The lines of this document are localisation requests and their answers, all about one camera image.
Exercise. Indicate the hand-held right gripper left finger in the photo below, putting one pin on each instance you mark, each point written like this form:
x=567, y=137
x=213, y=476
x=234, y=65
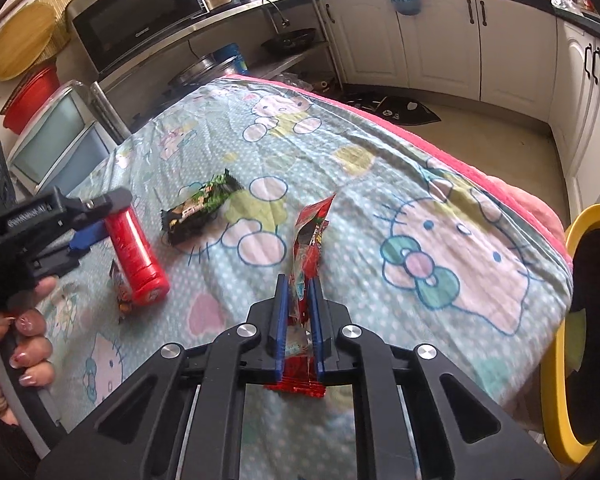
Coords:
x=279, y=330

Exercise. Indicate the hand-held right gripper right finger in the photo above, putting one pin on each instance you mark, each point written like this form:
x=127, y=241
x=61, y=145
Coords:
x=316, y=330

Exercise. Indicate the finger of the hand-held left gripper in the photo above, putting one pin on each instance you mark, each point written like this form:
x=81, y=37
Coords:
x=86, y=239
x=105, y=204

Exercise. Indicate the red cylindrical can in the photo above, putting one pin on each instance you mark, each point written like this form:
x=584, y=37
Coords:
x=135, y=260

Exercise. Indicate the red snack wrapper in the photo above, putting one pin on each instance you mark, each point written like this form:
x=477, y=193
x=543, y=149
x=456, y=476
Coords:
x=307, y=250

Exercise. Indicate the yellow rimmed trash bin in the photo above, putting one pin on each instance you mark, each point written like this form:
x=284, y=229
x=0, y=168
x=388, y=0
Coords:
x=555, y=360

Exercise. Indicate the person's left hand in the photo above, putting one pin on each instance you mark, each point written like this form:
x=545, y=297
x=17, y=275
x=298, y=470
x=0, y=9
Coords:
x=30, y=350

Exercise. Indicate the small brown snack packet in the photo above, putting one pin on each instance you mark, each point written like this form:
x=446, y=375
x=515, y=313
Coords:
x=122, y=302

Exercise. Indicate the green and black snack wrapper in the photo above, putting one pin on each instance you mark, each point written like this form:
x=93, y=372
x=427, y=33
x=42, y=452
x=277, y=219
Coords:
x=200, y=207

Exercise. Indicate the red plastic basin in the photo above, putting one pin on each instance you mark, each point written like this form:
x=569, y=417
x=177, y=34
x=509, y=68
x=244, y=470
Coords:
x=30, y=100

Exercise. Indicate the steel stockpot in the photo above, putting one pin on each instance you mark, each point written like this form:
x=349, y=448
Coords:
x=200, y=70

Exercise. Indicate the printed cartoon blanket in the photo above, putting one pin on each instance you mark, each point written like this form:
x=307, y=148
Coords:
x=380, y=160

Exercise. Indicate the round bamboo tray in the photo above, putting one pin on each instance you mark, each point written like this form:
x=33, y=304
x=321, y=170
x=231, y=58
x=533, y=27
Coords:
x=25, y=40

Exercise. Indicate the black microwave oven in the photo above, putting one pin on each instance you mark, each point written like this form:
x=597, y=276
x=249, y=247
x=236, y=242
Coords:
x=140, y=20

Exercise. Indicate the black floor mat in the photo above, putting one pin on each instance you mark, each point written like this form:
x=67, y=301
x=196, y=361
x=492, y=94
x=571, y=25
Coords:
x=395, y=107

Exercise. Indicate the black wok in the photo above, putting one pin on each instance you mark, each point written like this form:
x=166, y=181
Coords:
x=287, y=40

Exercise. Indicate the white kitchen cabinets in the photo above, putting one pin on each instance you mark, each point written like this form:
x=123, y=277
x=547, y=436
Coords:
x=440, y=50

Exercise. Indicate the blue hanging basket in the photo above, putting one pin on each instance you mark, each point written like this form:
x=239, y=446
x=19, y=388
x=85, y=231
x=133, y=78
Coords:
x=404, y=2

